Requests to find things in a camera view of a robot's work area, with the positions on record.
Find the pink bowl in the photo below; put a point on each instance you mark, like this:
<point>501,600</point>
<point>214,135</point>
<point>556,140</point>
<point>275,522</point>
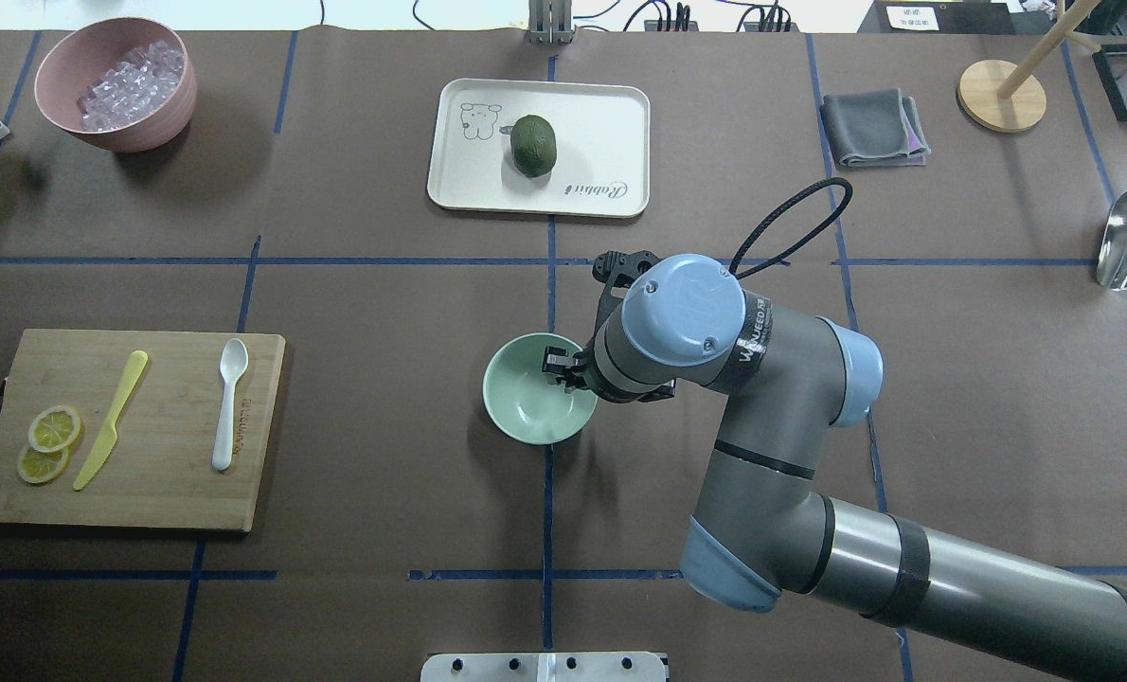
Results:
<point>81,57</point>

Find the green avocado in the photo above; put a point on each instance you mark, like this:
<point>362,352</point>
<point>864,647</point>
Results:
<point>534,146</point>

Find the yellow plastic knife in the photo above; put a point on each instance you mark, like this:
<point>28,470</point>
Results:
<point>107,436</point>

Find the black power strip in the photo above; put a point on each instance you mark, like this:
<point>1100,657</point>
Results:
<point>766,17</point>

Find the clear ice cubes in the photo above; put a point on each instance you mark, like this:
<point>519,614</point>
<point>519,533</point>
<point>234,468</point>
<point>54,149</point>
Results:
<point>141,81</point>

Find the black box with label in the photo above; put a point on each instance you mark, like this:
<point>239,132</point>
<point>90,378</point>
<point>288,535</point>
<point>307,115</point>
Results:
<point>949,17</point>

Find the white rabbit tray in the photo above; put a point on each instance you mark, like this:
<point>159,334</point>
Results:
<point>604,159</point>

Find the grey folded cloth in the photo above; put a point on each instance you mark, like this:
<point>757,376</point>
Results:
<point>879,128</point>

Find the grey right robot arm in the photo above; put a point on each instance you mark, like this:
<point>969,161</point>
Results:
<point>760,529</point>

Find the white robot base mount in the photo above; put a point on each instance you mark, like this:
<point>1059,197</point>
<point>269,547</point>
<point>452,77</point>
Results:
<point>547,666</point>

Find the wooden stand with pole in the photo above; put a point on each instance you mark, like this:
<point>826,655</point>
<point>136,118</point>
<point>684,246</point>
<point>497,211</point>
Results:
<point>1006,97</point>

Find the white plastic spoon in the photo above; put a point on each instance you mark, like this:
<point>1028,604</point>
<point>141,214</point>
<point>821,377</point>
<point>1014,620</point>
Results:
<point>233,363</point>

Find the bamboo cutting board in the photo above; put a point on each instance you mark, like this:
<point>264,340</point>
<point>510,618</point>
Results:
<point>159,474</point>

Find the grey metal bracket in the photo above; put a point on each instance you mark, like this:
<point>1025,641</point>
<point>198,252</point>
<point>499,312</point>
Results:
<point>551,22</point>

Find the light green bowl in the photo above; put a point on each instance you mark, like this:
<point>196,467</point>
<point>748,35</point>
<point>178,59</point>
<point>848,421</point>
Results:
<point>524,402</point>

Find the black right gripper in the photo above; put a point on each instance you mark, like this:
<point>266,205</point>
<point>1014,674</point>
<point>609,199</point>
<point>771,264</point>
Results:
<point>562,367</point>

